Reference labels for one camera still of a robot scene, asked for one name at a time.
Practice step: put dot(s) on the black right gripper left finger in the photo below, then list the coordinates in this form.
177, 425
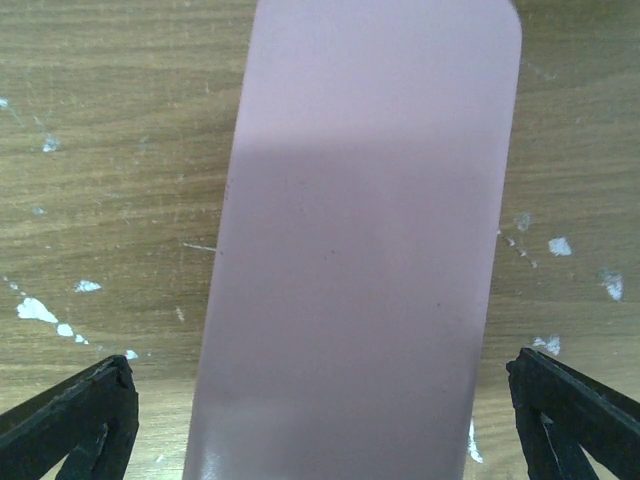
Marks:
87, 423

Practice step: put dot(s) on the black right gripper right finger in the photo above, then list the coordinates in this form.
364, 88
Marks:
565, 420

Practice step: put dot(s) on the pink glasses case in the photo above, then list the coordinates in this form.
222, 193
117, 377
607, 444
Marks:
356, 245

